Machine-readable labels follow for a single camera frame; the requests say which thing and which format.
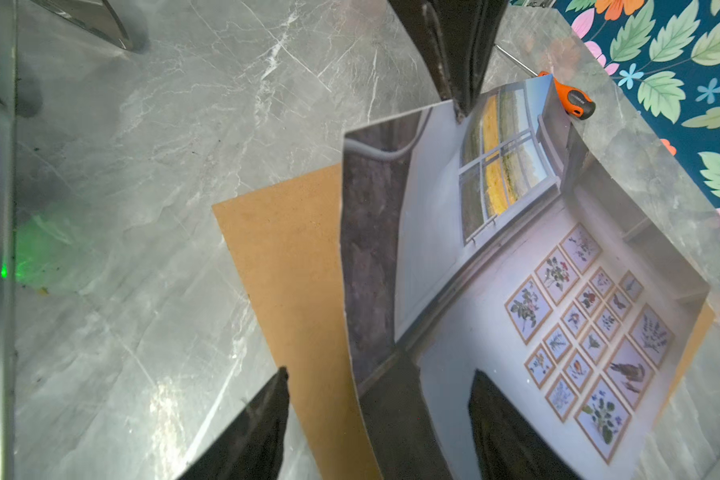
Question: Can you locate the orange handled screwdriver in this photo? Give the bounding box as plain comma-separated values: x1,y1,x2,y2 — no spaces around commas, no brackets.
494,44,596,120

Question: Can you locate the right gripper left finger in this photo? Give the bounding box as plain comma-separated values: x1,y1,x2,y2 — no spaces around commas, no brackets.
181,367,290,479

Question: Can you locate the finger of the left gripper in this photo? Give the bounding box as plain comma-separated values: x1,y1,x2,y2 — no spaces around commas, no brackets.
388,0,465,117
449,0,509,114

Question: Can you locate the brown frame backing board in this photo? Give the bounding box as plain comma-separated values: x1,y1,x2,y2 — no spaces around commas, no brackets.
214,166,710,479

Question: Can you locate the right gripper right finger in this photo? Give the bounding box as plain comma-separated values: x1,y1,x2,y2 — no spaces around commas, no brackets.
468,369,578,480

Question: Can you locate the photo print sheet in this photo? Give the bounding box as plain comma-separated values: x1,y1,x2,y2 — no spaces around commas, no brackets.
340,76,708,479

